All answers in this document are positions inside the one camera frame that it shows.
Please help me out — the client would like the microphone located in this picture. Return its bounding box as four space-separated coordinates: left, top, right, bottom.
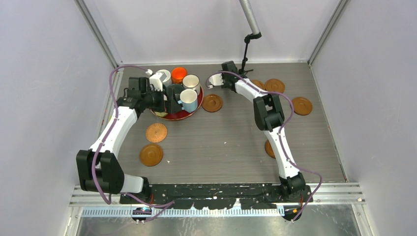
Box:
238 0 262 75

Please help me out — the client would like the white cup brown rim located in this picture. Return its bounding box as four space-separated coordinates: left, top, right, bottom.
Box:
182 74 201 95

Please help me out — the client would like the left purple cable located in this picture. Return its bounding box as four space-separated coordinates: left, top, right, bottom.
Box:
90 65 175 223

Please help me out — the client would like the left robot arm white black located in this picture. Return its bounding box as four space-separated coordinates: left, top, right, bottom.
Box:
76 72 171 204

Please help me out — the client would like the purple cable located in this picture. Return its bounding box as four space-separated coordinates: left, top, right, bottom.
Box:
90 65 175 223
206 71 323 224

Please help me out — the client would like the woven rattan coaster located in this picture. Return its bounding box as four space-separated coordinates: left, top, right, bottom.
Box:
145 123 168 143

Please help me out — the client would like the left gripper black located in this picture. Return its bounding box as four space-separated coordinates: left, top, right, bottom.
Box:
142 87 181 114

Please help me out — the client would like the wooden coaster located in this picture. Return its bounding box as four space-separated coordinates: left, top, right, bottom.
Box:
265 79 286 93
251 80 265 90
264 140 275 159
139 144 164 167
202 94 223 113

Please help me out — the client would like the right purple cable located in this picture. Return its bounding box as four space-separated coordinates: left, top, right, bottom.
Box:
206 71 323 224

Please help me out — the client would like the yellow mug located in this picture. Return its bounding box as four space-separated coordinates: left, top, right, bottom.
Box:
154 112 168 118

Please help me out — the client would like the red round tray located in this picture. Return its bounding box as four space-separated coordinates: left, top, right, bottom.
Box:
150 84 204 120

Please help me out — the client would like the dark green cup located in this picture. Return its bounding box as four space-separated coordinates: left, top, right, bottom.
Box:
166 84 185 104

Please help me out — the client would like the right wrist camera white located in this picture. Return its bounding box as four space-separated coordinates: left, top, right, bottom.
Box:
206 73 224 89

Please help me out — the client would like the white cup back left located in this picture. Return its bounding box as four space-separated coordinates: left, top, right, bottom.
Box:
156 69 172 87

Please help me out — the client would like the light blue mug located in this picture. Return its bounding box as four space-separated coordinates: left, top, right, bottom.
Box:
178 89 198 113

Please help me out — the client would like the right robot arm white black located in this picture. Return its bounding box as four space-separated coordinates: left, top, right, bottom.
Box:
220 61 312 203

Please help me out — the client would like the orange cup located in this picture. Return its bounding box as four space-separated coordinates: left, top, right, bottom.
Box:
171 67 188 84

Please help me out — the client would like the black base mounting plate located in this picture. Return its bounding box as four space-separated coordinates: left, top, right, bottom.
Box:
120 183 313 210

